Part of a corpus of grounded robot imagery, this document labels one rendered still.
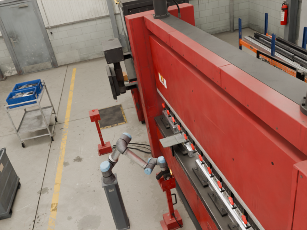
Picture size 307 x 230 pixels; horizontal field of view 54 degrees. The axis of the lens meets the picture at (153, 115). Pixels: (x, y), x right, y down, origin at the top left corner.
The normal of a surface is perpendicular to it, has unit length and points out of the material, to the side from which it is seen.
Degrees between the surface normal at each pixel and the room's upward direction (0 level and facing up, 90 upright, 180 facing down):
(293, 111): 0
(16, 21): 90
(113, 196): 90
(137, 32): 90
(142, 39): 90
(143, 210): 0
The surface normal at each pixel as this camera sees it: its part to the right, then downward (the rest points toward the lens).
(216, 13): 0.18, 0.47
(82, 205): -0.15, -0.85
